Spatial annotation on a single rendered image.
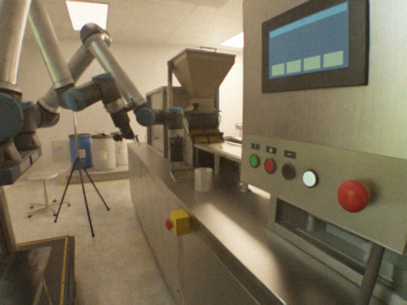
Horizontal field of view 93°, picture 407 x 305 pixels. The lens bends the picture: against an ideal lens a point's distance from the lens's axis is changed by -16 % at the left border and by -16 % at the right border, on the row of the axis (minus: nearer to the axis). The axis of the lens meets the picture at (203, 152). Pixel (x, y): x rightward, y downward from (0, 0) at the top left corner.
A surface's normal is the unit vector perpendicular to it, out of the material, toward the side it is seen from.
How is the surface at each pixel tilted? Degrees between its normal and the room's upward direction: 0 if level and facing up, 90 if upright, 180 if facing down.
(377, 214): 90
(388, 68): 90
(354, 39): 90
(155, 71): 90
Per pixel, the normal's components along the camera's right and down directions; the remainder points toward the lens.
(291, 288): 0.00, -0.98
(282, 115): -0.90, 0.07
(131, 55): 0.43, 0.16
